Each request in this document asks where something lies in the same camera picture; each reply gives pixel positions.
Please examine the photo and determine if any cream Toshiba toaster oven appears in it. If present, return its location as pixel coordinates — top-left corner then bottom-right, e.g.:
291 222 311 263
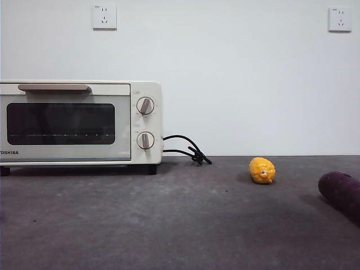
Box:
0 80 163 177

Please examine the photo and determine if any glass oven door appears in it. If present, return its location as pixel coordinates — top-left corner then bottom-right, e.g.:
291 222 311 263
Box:
0 83 132 163

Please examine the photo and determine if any purple sweet potato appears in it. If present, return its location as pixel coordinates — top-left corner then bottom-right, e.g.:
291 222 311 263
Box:
318 171 360 226

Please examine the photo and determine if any black oven power cable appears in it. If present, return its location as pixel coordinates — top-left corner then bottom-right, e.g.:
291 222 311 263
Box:
162 134 213 165

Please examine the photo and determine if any metal oven wire rack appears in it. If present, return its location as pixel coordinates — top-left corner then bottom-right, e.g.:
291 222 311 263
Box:
8 133 115 138

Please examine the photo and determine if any beige oven door handle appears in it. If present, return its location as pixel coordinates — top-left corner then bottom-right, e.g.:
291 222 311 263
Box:
17 84 93 95

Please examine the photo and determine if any cream oven knob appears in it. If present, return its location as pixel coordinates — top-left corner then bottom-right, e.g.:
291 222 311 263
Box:
136 97 156 116
136 131 155 152

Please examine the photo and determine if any white wall socket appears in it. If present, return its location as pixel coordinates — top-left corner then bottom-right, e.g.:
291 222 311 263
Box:
93 4 118 31
328 7 352 33

